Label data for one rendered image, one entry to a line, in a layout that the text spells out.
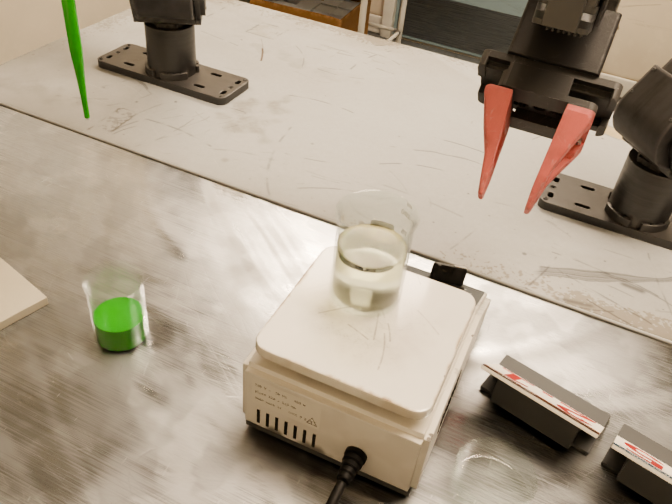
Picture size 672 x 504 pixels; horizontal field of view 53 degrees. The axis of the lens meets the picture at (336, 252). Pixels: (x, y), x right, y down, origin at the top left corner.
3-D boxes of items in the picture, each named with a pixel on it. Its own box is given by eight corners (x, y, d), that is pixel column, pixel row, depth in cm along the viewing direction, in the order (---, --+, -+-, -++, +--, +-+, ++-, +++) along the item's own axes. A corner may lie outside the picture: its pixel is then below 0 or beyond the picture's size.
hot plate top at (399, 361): (327, 249, 51) (328, 240, 51) (477, 303, 48) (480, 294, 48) (248, 352, 43) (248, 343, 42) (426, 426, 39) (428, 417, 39)
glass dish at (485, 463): (542, 485, 46) (551, 467, 45) (506, 544, 43) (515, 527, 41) (473, 440, 49) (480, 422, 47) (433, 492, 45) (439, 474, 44)
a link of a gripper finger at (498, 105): (550, 203, 45) (594, 82, 47) (450, 171, 47) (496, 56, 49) (541, 230, 52) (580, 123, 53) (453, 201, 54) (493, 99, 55)
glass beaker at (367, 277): (320, 274, 48) (329, 180, 43) (392, 270, 49) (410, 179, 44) (333, 334, 44) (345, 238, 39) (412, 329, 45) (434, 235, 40)
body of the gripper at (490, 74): (616, 106, 46) (649, 15, 47) (475, 69, 49) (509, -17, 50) (599, 143, 52) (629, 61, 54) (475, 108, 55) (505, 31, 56)
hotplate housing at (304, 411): (349, 268, 62) (359, 197, 57) (485, 317, 59) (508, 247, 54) (222, 452, 46) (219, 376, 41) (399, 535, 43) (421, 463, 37)
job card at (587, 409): (505, 357, 55) (518, 321, 53) (609, 418, 51) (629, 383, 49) (468, 400, 51) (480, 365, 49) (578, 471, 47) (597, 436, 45)
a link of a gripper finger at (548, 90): (561, 206, 45) (606, 85, 47) (461, 175, 47) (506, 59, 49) (551, 233, 52) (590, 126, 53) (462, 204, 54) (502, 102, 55)
